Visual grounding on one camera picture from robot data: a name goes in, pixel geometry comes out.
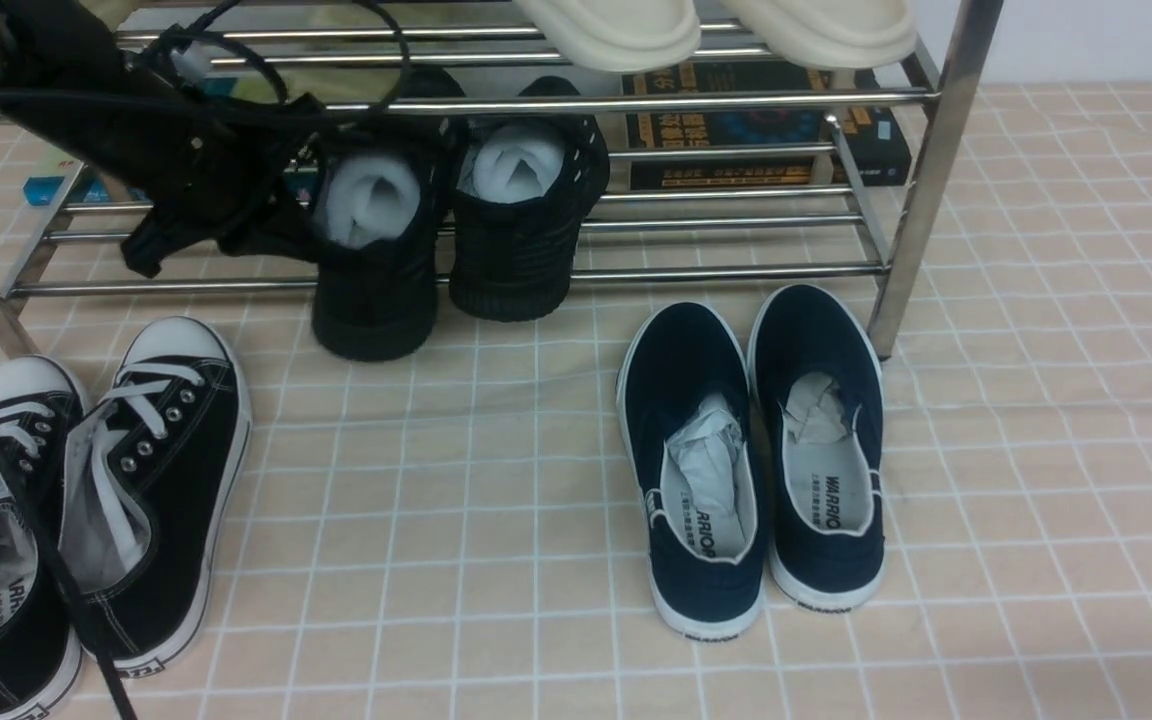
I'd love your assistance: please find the black canvas sneaker far left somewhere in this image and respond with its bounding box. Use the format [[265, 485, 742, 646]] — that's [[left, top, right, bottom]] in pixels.
[[0, 356, 88, 719]]

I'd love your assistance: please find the navy slip-on shoe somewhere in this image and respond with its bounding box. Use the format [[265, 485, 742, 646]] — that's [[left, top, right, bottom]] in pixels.
[[748, 285, 886, 614], [616, 302, 771, 642]]

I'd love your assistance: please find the green and teal book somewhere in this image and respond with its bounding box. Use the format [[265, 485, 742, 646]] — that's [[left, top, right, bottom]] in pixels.
[[22, 73, 317, 209]]

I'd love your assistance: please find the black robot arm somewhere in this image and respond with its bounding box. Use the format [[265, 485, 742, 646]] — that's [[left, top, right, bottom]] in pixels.
[[0, 1, 323, 278]]

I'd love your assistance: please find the black and orange book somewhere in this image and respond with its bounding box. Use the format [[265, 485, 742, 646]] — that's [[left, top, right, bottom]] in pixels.
[[621, 60, 914, 191]]

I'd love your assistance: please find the black cable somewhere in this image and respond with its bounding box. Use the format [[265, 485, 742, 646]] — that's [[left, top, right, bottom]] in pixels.
[[0, 0, 412, 720]]

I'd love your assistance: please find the cream slipper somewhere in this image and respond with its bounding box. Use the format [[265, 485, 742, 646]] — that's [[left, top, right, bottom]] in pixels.
[[722, 1, 918, 70], [513, 1, 702, 74]]

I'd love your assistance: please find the black canvas sneaker white toe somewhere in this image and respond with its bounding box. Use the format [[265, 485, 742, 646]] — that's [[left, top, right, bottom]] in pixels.
[[58, 316, 253, 679]]

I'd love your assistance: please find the navy slip-on shoe right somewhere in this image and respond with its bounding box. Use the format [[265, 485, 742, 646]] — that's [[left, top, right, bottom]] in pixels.
[[748, 285, 886, 614]]

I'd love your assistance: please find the black knit sneaker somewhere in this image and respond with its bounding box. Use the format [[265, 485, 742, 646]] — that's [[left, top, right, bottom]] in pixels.
[[311, 115, 468, 363], [448, 114, 611, 323]]

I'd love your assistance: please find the cream slipper far right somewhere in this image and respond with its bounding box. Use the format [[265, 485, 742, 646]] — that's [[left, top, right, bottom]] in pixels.
[[722, 1, 918, 70]]

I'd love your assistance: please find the navy slip-on shoe left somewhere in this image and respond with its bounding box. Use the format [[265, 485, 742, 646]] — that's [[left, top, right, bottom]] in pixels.
[[616, 302, 771, 642]]

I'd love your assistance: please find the stainless steel shoe rack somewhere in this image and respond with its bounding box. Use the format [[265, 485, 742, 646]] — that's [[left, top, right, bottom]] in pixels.
[[0, 1, 1002, 359]]

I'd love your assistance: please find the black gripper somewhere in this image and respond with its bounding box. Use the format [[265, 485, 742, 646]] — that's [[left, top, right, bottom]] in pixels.
[[86, 40, 326, 279]]

